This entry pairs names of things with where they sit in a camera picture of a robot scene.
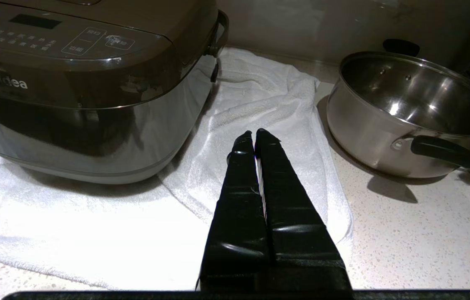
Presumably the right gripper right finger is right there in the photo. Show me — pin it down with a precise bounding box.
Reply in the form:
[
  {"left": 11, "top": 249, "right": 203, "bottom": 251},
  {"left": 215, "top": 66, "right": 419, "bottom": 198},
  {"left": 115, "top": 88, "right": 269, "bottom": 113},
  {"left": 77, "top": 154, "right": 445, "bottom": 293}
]
[{"left": 254, "top": 128, "right": 353, "bottom": 291}]

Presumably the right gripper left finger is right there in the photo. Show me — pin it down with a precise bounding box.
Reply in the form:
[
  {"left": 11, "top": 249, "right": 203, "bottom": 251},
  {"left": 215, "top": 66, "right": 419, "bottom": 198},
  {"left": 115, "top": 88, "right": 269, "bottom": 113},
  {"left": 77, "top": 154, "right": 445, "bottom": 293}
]
[{"left": 199, "top": 130, "right": 269, "bottom": 291}]

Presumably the stainless steel pot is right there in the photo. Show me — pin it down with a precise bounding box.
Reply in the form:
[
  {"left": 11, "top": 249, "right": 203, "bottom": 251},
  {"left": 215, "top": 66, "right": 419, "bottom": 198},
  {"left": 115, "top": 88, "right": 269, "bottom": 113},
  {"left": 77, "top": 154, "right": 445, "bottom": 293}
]
[{"left": 326, "top": 39, "right": 470, "bottom": 179}]

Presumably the brown rice cooker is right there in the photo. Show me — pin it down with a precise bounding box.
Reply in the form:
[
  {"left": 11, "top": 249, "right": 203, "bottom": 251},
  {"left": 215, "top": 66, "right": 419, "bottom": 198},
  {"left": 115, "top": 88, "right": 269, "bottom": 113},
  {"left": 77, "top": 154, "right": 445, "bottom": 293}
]
[{"left": 0, "top": 53, "right": 220, "bottom": 185}]

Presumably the brown rice cooker lid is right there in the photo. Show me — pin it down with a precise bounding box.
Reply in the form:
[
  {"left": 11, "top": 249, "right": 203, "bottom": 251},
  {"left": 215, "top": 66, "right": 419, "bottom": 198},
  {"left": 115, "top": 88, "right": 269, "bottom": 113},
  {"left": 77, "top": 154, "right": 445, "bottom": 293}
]
[{"left": 0, "top": 0, "right": 219, "bottom": 110}]

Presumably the white towel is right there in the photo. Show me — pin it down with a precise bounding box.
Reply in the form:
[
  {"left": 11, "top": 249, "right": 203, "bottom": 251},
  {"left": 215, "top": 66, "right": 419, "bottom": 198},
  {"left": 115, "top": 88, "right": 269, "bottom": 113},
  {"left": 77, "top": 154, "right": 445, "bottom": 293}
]
[{"left": 0, "top": 47, "right": 354, "bottom": 291}]

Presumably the black rice cooker handle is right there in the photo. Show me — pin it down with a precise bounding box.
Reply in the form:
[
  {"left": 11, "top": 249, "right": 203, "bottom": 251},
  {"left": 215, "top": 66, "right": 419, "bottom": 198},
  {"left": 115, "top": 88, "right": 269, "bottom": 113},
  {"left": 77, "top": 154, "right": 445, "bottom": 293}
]
[{"left": 206, "top": 10, "right": 230, "bottom": 58}]

